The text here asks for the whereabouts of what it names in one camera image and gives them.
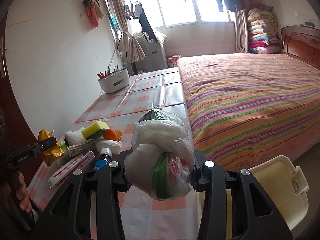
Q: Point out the brass door latch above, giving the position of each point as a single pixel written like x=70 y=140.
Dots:
x=3 y=72

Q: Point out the blue spray bottle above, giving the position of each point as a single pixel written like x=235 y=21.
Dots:
x=104 y=158

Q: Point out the yellow green sponge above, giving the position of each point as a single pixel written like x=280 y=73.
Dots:
x=94 y=130

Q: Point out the yellow wrapper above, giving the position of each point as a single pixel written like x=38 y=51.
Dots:
x=52 y=147

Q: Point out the white red medicine box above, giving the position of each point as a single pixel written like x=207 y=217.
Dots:
x=79 y=162

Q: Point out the person's left hand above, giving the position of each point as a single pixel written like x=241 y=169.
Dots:
x=21 y=192

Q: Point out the red wooden headboard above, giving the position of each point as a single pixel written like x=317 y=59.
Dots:
x=302 y=43

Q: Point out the stack of folded blankets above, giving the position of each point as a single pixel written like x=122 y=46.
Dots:
x=263 y=35

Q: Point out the orange peel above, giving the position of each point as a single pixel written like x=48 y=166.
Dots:
x=114 y=135

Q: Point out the striped colourful bedspread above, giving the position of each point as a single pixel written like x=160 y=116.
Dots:
x=245 y=109

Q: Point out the white crumpled tissue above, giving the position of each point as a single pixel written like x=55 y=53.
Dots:
x=114 y=146

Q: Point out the pink striped curtain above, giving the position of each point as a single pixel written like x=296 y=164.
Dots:
x=241 y=32

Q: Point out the black hanging garment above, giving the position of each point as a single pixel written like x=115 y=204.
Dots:
x=147 y=30

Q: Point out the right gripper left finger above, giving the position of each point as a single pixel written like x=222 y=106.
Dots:
x=68 y=214

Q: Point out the white round pot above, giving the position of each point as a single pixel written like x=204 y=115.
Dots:
x=113 y=80

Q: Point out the cream plastic trash bin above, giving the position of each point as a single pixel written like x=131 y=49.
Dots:
x=287 y=187

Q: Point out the checkered plastic tablecloth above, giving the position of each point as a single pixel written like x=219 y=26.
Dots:
x=142 y=216

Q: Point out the grey cabinet appliance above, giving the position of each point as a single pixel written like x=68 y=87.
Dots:
x=155 y=56

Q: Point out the white plastic bag bundle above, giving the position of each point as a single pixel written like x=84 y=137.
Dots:
x=162 y=157

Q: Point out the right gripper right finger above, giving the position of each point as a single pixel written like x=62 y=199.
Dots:
x=236 y=197

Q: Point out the hanging orange cloth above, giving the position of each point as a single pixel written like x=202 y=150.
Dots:
x=94 y=12

